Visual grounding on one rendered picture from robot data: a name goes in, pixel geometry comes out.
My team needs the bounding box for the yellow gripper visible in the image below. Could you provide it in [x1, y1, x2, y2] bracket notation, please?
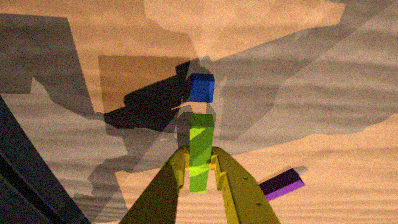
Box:
[118, 145, 281, 224]

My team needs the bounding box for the small blue block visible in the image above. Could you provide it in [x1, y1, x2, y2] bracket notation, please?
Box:
[190, 73, 215, 103]

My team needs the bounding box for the lime green rod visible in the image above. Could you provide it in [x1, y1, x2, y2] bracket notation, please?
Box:
[189, 113, 214, 193]

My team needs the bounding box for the purple rod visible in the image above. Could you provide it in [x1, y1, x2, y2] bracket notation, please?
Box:
[259, 168, 306, 202]

